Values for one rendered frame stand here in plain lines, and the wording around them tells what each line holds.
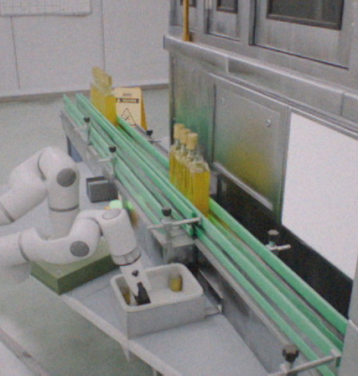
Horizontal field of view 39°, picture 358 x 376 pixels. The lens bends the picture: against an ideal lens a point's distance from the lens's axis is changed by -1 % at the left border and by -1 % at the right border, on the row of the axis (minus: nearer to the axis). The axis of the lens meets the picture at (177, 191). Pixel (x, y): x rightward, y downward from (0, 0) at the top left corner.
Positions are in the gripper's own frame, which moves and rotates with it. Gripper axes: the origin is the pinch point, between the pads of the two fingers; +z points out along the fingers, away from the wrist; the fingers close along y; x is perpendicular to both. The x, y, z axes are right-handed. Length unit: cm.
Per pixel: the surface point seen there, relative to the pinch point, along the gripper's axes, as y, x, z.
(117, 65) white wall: 605, -158, 87
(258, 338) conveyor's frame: -27.6, -19.6, 4.0
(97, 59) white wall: 606, -133, 69
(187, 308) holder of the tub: -8.2, -9.4, 2.6
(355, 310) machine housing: -73, -14, -43
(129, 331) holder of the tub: -7.8, 7.0, 1.4
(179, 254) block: 10.1, -16.2, -1.1
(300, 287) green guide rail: -29.6, -31.9, -6.7
